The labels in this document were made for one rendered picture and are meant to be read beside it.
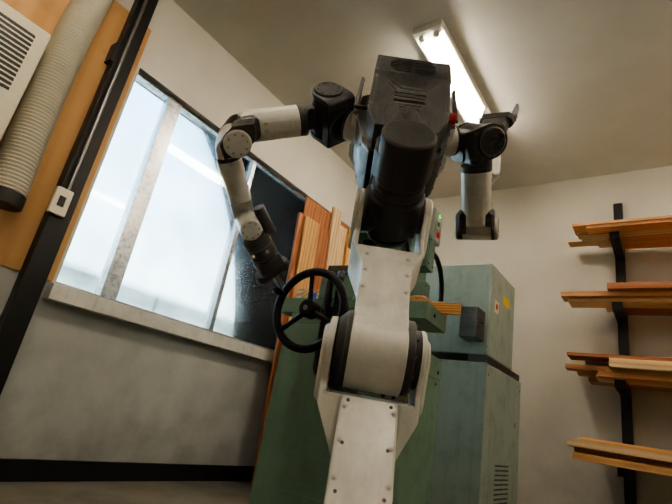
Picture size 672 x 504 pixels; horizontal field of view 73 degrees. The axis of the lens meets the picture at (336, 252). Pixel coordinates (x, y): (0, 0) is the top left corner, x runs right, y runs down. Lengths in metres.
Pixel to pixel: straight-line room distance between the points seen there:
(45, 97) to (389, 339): 2.01
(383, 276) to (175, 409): 2.18
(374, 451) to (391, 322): 0.22
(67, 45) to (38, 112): 0.37
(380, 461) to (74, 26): 2.37
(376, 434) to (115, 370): 2.04
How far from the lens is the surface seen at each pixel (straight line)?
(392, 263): 0.96
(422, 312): 1.54
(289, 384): 1.72
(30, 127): 2.42
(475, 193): 1.41
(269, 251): 1.45
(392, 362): 0.82
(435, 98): 1.21
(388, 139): 0.93
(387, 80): 1.23
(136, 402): 2.80
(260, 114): 1.33
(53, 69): 2.55
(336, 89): 1.36
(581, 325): 3.93
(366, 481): 0.80
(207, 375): 3.05
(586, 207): 4.27
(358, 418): 0.83
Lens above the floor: 0.49
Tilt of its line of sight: 20 degrees up
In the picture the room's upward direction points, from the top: 10 degrees clockwise
